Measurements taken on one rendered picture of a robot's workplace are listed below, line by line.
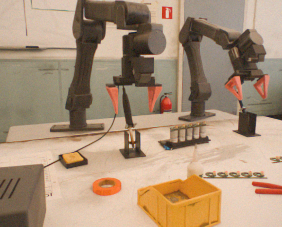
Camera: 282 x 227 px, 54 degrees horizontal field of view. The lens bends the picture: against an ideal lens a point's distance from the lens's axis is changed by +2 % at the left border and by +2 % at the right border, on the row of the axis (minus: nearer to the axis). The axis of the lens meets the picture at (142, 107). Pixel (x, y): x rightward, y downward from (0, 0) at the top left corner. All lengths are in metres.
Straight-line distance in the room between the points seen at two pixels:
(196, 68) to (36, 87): 2.37
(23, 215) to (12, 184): 0.08
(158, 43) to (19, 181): 0.41
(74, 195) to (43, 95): 2.79
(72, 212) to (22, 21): 2.89
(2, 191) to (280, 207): 0.47
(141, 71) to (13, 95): 2.79
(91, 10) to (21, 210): 0.64
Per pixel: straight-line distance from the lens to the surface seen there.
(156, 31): 0.66
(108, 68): 3.42
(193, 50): 1.27
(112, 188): 0.58
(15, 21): 3.31
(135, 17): 0.71
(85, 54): 0.95
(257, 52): 1.00
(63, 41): 3.31
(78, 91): 1.00
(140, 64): 0.63
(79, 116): 1.06
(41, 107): 3.36
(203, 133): 0.90
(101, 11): 0.83
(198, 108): 1.25
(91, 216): 0.53
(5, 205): 0.40
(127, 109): 0.81
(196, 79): 1.23
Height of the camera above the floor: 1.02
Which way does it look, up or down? 10 degrees down
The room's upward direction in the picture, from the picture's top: straight up
